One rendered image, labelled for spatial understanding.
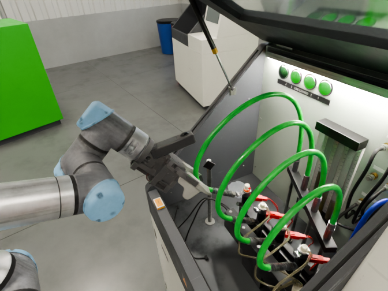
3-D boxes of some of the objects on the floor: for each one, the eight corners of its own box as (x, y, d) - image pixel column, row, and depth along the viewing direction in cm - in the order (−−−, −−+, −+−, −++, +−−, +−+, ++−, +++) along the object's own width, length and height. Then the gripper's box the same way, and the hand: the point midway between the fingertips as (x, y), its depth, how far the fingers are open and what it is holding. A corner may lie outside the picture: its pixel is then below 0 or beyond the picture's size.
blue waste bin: (155, 52, 674) (151, 19, 631) (175, 48, 702) (172, 17, 659) (167, 56, 633) (163, 22, 590) (187, 52, 660) (185, 19, 617)
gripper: (129, 154, 70) (186, 191, 78) (128, 176, 57) (197, 218, 65) (148, 130, 69) (205, 171, 77) (152, 147, 56) (219, 193, 64)
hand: (205, 183), depth 70 cm, fingers open, 7 cm apart
